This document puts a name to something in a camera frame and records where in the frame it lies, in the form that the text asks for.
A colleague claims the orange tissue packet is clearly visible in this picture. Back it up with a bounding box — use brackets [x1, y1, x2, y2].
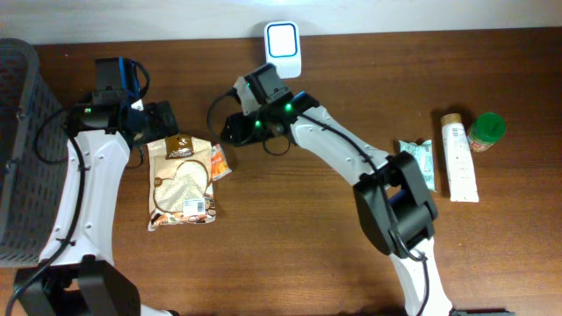
[211, 144, 232, 182]

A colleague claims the glutinous rice bag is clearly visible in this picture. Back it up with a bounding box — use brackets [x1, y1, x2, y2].
[148, 134, 217, 232]

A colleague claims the teal wipes packet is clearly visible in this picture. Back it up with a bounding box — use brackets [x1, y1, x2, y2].
[399, 140, 436, 191]

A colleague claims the white tube gold cap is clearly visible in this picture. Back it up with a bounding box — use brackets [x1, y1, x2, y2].
[441, 113, 479, 203]

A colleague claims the green lid jar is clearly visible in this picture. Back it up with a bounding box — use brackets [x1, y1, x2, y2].
[467, 112, 507, 152]

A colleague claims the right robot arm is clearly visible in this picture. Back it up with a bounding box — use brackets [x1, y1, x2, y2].
[220, 63, 454, 315]

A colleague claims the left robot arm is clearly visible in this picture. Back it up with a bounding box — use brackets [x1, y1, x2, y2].
[1, 57, 177, 315]

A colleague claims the white barcode scanner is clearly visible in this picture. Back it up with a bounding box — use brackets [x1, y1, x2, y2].
[263, 21, 302, 79]

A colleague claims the grey plastic mesh basket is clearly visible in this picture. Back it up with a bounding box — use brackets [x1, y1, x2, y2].
[1, 38, 68, 268]

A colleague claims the left black cable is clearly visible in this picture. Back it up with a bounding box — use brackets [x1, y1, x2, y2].
[4, 61, 151, 316]

